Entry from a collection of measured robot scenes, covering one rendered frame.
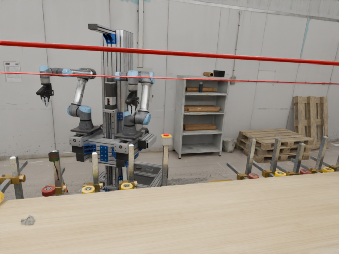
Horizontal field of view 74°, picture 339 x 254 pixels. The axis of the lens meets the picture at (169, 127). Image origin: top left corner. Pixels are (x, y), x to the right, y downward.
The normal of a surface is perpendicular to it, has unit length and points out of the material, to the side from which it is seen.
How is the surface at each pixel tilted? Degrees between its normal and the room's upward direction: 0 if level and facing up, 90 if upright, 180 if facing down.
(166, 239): 0
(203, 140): 90
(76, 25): 90
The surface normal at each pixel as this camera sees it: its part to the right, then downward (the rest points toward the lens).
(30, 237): 0.04, -0.96
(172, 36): 0.26, 0.27
